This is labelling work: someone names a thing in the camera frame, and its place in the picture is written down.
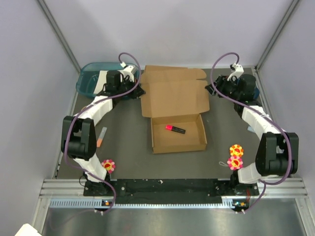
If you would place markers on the pink flower toy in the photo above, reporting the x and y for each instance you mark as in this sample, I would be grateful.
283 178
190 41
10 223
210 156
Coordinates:
109 165
235 163

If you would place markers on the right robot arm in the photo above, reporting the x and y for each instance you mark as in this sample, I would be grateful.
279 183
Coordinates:
277 155

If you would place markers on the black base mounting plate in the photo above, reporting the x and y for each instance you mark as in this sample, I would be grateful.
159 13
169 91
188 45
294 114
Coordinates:
178 191

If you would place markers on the pink black highlighter pen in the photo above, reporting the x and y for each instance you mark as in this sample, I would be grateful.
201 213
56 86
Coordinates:
175 129

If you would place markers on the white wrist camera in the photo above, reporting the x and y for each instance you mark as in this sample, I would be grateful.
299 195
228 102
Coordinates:
237 71
128 70

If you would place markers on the grey orange marker pen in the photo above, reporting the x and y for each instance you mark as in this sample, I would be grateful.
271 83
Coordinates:
101 137

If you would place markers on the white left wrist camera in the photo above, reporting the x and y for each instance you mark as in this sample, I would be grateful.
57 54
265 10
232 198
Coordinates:
128 70

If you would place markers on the pink flower toy right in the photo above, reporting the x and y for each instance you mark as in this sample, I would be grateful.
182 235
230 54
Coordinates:
235 163

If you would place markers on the brown cardboard box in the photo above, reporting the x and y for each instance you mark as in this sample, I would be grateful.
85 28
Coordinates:
175 96

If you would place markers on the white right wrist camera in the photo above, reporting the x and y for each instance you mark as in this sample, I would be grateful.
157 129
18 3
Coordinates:
237 71

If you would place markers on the white paper sheet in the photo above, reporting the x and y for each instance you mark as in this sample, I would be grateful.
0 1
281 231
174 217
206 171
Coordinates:
101 80

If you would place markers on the pink flower toy left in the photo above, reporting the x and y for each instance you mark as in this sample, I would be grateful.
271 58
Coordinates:
109 165

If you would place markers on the orange flower toy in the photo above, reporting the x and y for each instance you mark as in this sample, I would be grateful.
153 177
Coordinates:
236 150

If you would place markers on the light blue pen right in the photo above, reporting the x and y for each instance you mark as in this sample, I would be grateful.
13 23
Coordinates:
250 128

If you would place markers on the teal plastic bin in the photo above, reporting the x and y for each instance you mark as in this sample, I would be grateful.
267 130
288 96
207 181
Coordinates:
89 74

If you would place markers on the grey slotted cable duct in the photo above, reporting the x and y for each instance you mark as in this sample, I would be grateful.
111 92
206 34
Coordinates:
104 204

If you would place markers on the white object bottom corner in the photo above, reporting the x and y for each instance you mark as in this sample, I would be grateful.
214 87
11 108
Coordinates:
27 230

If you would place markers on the dark blue crumpled bag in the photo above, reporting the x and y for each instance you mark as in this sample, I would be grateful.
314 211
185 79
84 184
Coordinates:
256 93

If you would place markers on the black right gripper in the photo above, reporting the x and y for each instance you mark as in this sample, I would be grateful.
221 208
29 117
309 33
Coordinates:
221 82

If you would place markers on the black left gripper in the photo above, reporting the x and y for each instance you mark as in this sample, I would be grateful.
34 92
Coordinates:
138 92

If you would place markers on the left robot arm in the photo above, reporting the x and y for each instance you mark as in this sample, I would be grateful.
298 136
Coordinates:
79 140

